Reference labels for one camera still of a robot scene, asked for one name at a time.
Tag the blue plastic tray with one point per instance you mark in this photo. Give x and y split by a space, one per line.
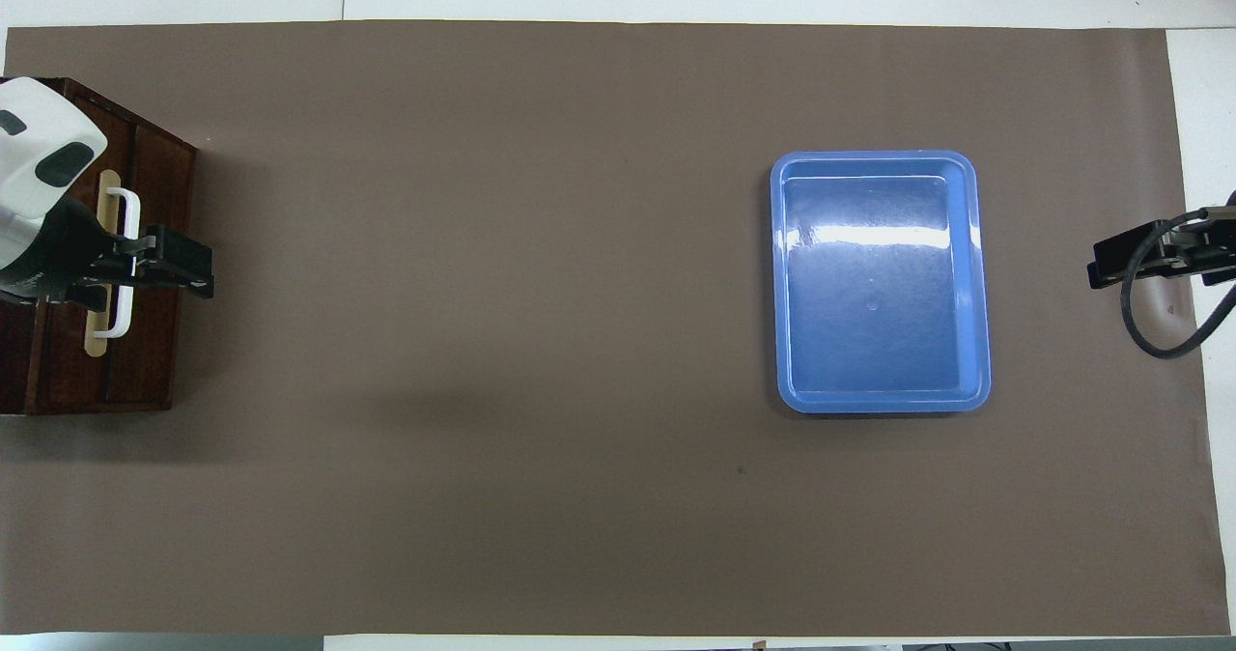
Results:
879 323

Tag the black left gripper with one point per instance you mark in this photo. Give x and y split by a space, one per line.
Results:
68 255

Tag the brown table mat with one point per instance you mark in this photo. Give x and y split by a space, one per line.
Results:
483 342

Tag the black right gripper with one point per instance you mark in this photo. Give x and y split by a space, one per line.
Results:
1207 245

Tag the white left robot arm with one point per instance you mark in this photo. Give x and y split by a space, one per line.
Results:
39 129

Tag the dark wooden cabinet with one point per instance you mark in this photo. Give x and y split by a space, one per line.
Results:
159 361

